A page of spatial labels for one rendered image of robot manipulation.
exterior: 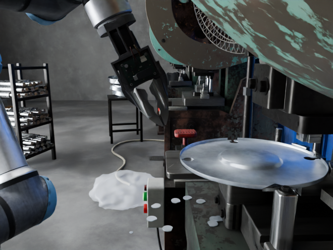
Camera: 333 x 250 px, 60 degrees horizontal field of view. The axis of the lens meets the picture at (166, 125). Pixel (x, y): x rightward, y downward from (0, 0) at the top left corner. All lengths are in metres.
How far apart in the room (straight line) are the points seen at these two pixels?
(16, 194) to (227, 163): 0.51
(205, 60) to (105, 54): 5.52
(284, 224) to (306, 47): 0.33
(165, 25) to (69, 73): 5.75
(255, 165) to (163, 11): 1.47
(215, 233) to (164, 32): 1.47
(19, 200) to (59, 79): 6.85
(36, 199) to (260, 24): 0.71
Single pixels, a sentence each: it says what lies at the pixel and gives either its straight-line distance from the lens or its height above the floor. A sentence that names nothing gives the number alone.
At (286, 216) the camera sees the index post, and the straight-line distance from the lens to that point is 0.47.
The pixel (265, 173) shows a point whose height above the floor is 0.78.
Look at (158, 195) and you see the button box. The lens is 0.86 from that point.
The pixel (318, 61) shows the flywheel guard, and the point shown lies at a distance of 0.20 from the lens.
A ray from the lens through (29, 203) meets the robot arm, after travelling 0.80.
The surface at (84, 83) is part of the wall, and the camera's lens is 7.42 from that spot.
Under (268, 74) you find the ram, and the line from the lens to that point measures 0.56.
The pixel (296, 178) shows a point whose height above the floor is 0.78.
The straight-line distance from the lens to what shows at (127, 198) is 1.92.
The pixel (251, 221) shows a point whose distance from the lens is 0.56.
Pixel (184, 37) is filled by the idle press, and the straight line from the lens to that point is 1.89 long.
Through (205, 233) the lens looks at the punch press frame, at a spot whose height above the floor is 0.65.
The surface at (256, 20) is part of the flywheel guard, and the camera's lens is 0.20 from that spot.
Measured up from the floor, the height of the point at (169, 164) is 0.78.
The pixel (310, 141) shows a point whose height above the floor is 0.83.
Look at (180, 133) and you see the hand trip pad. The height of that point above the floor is 0.76.
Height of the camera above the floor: 0.98
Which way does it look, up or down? 13 degrees down
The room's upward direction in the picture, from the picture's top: straight up
